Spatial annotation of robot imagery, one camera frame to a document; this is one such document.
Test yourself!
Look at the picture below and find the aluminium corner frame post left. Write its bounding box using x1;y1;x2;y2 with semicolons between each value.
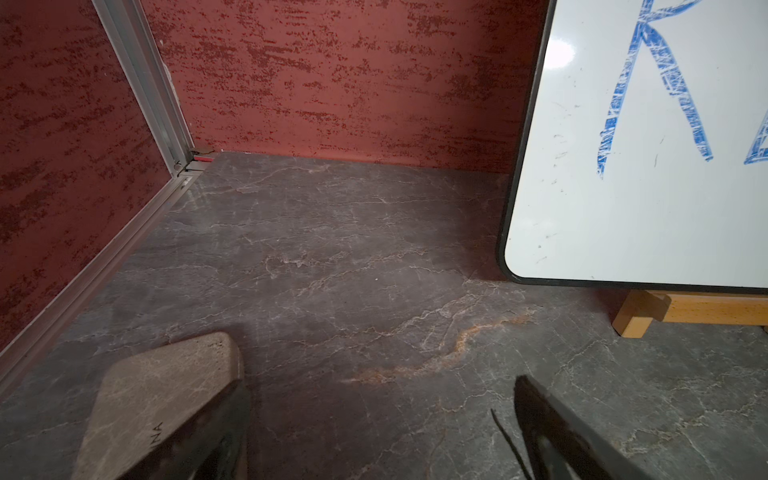
1;1;201;396

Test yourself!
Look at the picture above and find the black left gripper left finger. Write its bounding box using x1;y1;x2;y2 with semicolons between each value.
72;331;244;479

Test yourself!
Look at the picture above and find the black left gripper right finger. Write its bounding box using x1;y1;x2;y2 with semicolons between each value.
514;375;650;479

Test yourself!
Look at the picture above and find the white dry-erase board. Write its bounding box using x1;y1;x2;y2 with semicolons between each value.
497;1;767;294

